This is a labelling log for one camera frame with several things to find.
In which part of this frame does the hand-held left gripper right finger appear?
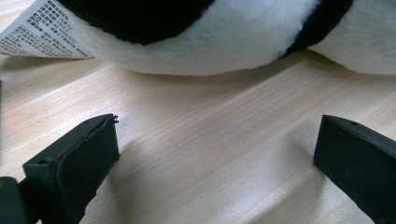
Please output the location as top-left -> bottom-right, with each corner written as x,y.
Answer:
312,114 -> 396,224

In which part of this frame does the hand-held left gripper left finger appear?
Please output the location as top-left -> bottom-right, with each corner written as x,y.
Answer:
21,113 -> 120,224

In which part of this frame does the panda plush toy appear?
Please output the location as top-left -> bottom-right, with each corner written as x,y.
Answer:
0,0 -> 396,77

